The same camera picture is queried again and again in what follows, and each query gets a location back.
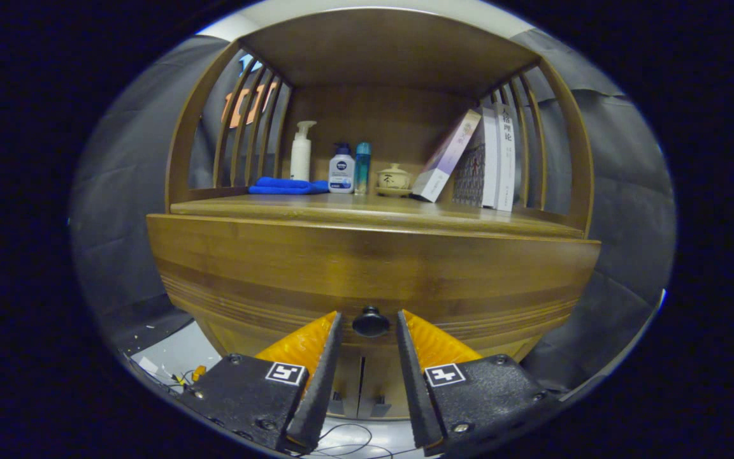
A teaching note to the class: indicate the beige lidded tea cup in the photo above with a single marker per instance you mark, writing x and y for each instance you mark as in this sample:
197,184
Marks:
394,180

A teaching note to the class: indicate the wooden cabinet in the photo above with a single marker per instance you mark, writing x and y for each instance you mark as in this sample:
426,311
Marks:
380,51

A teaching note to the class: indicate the wooden countertop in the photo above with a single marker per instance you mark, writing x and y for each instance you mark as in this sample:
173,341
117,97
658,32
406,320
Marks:
367,207

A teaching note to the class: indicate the wooden drawer with black knob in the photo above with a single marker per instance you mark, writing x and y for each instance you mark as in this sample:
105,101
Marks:
265,280

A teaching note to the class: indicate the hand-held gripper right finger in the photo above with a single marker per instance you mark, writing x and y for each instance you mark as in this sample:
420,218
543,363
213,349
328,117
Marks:
413,389

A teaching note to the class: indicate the white pump bottle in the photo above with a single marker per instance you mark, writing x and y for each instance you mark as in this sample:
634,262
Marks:
301,159

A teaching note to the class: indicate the white lotion bottle blue cap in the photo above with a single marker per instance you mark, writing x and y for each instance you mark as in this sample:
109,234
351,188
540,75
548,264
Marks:
341,172

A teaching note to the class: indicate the plain white book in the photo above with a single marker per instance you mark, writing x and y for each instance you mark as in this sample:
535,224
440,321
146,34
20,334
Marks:
490,159

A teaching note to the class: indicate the teal bottle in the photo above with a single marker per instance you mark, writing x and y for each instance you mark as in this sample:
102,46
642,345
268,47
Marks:
362,169

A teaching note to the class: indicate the blue folded cloth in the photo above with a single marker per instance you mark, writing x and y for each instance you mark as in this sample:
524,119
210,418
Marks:
284,186

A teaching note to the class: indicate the purple and white book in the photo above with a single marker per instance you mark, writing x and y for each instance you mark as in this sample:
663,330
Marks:
446,156

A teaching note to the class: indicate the wooden cabinet door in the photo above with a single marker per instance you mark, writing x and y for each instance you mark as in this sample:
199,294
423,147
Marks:
381,382
348,382

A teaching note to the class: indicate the white book with black print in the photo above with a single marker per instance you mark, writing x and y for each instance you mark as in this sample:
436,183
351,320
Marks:
506,159

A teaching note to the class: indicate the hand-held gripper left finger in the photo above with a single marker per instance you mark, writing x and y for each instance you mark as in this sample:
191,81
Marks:
319,389

